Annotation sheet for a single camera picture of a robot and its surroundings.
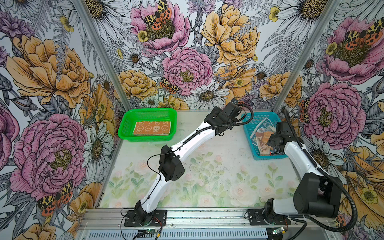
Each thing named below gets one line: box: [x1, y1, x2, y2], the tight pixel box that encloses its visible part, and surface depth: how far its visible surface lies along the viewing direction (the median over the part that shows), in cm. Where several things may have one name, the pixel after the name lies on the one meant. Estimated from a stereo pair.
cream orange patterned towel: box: [255, 131, 275, 155], surface depth 104 cm
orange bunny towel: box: [133, 121, 172, 136], surface depth 111 cm
